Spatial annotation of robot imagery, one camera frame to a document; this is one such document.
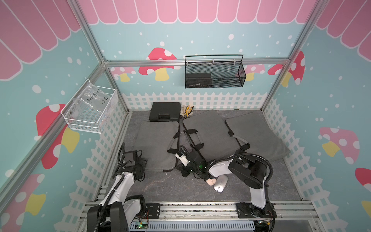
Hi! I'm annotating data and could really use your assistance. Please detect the pink mouse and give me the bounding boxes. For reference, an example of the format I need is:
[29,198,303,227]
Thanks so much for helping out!
[206,178,216,186]

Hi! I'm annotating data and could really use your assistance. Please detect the grey laptop bag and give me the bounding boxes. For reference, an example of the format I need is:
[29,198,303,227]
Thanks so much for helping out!
[225,111,290,161]
[183,110,241,161]
[134,121,180,173]

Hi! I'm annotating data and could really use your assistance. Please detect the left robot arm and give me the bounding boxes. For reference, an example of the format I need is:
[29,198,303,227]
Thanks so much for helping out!
[87,149,148,232]

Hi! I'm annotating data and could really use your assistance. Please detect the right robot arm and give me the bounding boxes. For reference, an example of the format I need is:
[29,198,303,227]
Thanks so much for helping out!
[175,145,276,220]

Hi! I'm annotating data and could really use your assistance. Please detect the silver mouse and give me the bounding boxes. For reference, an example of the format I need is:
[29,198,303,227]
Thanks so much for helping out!
[214,175,228,193]

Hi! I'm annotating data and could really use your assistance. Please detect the clear plastic bag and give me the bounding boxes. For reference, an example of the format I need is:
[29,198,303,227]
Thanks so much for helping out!
[68,84,118,123]

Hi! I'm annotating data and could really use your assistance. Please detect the yellow black pliers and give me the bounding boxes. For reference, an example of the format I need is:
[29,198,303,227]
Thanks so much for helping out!
[180,105,194,118]

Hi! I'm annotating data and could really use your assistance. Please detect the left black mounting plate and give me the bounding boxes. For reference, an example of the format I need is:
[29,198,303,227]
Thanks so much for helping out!
[139,204,161,219]

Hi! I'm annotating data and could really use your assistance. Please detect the black mounting plate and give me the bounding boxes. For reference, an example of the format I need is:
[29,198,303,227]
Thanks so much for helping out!
[139,204,161,219]
[235,202,277,219]

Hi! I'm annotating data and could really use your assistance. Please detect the black plastic tool case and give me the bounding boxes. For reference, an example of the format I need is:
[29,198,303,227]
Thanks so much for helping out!
[149,102,181,122]

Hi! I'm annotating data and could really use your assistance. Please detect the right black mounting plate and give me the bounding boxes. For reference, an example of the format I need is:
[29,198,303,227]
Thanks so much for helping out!
[235,202,277,219]

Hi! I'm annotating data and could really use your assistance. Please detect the black box in basket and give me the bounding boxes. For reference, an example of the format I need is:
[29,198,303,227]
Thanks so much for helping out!
[185,73,212,89]

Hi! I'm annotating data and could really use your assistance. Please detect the white wire basket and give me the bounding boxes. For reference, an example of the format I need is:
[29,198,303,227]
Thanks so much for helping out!
[60,79,118,134]

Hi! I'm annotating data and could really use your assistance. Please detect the black wire mesh basket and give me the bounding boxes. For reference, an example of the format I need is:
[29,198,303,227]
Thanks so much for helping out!
[184,54,246,88]

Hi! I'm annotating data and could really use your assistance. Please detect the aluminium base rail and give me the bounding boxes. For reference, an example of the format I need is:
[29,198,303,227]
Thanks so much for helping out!
[78,200,322,224]

